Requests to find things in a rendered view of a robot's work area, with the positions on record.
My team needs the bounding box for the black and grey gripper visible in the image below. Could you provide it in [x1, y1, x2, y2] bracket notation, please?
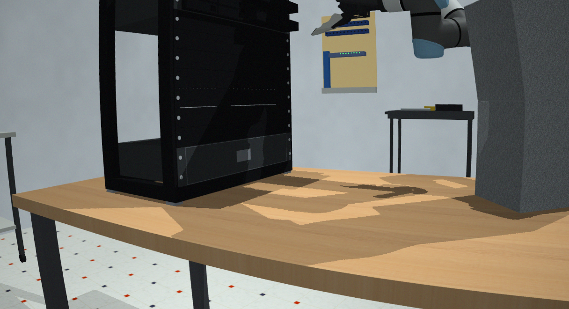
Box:
[311, 0, 388, 36]

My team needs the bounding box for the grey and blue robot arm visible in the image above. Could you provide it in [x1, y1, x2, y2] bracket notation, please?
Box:
[336, 0, 470, 59]

